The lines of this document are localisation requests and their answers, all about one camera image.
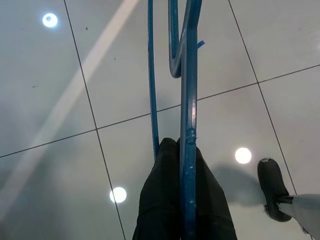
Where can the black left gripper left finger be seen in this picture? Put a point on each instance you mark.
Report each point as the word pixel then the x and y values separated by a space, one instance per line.
pixel 160 195

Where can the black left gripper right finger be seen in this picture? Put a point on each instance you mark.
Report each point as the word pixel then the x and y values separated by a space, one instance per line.
pixel 212 212

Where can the blue plastic hanger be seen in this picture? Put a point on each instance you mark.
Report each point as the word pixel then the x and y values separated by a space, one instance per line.
pixel 188 112

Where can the robot left leg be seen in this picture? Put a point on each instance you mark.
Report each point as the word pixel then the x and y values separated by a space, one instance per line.
pixel 272 185

